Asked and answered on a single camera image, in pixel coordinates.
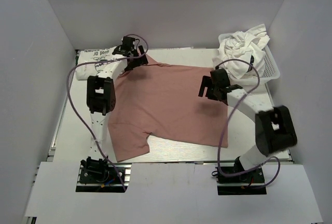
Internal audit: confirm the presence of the pink t shirt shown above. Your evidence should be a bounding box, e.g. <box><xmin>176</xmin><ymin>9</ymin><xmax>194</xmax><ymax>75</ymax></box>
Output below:
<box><xmin>108</xmin><ymin>58</ymin><xmax>228</xmax><ymax>162</ymax></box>

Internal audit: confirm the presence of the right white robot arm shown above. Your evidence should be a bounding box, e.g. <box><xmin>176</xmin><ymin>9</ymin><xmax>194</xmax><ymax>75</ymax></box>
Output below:
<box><xmin>198</xmin><ymin>68</ymin><xmax>297</xmax><ymax>177</ymax></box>

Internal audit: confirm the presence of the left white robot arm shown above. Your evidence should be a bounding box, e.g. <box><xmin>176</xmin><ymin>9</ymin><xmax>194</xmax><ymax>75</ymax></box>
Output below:
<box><xmin>87</xmin><ymin>34</ymin><xmax>148</xmax><ymax>162</ymax></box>

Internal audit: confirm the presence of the crumpled white shirts pile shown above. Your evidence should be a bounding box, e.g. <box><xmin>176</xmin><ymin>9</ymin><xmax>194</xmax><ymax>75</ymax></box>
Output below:
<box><xmin>212</xmin><ymin>24</ymin><xmax>270</xmax><ymax>79</ymax></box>

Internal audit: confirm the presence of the folded white printed t shirt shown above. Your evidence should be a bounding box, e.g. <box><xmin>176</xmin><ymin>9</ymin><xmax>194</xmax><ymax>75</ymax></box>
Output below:
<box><xmin>75</xmin><ymin>47</ymin><xmax>122</xmax><ymax>80</ymax></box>

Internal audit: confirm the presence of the white plastic basket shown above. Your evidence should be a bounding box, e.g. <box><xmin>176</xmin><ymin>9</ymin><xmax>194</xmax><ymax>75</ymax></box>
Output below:
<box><xmin>218</xmin><ymin>33</ymin><xmax>280</xmax><ymax>85</ymax></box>

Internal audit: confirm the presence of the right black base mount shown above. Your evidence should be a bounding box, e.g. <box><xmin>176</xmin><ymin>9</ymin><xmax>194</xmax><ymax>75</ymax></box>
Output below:
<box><xmin>211</xmin><ymin>168</ymin><xmax>267</xmax><ymax>195</ymax></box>

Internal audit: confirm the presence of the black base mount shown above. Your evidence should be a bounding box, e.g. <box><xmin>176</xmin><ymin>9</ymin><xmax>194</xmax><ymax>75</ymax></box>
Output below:
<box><xmin>211</xmin><ymin>168</ymin><xmax>267</xmax><ymax>195</ymax></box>
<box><xmin>76</xmin><ymin>157</ymin><xmax>129</xmax><ymax>193</ymax></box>

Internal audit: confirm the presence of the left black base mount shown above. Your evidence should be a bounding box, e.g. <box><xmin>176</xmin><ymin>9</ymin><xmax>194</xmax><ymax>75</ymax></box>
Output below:
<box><xmin>76</xmin><ymin>157</ymin><xmax>129</xmax><ymax>193</ymax></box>

